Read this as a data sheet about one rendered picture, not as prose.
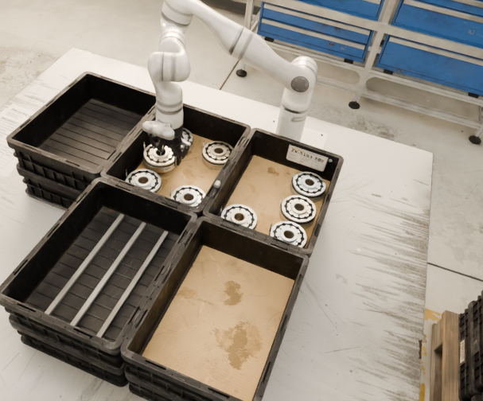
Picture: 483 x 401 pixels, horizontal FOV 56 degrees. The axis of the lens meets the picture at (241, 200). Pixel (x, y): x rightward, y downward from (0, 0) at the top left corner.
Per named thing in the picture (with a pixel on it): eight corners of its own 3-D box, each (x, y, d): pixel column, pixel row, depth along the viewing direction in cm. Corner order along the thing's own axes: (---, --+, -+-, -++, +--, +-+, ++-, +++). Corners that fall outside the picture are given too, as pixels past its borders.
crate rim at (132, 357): (199, 219, 119) (200, 214, 117) (309, 261, 114) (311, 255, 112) (117, 357, 93) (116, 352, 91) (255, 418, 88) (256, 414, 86)
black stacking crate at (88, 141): (91, 99, 161) (86, 72, 153) (166, 126, 156) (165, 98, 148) (14, 169, 136) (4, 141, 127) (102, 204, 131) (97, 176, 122)
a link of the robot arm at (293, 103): (292, 51, 143) (282, 97, 155) (288, 65, 136) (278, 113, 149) (321, 57, 142) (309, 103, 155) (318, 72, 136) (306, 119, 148)
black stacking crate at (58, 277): (102, 205, 130) (97, 177, 122) (196, 242, 126) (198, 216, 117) (6, 322, 105) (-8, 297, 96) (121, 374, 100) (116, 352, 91)
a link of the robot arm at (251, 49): (227, 61, 138) (235, 46, 145) (305, 103, 142) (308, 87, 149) (239, 36, 132) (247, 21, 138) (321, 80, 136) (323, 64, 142)
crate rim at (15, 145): (87, 75, 154) (86, 69, 152) (166, 103, 149) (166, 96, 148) (5, 145, 128) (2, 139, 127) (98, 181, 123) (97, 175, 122)
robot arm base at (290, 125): (274, 135, 166) (282, 95, 154) (298, 139, 166) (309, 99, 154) (272, 151, 160) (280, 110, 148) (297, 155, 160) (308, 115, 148)
